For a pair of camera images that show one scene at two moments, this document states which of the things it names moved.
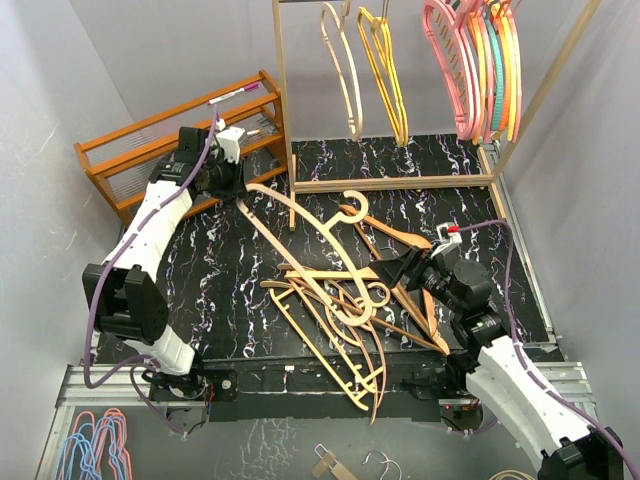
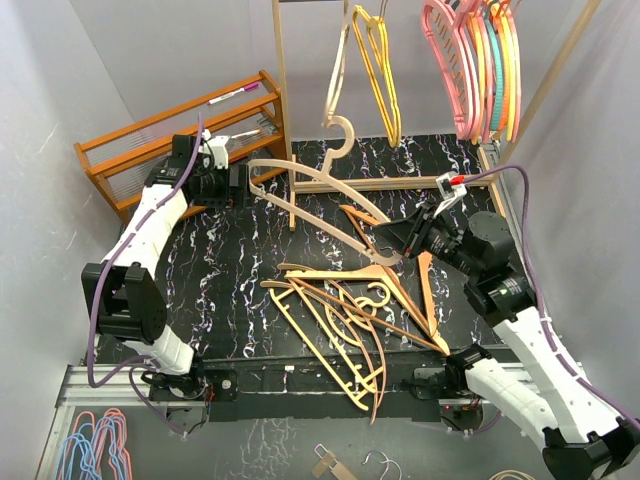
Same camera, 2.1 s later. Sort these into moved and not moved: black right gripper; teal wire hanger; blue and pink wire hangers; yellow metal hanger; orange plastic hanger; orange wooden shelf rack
Moved: black right gripper
Not moved: yellow metal hanger; orange plastic hanger; orange wooden shelf rack; blue and pink wire hangers; teal wire hanger
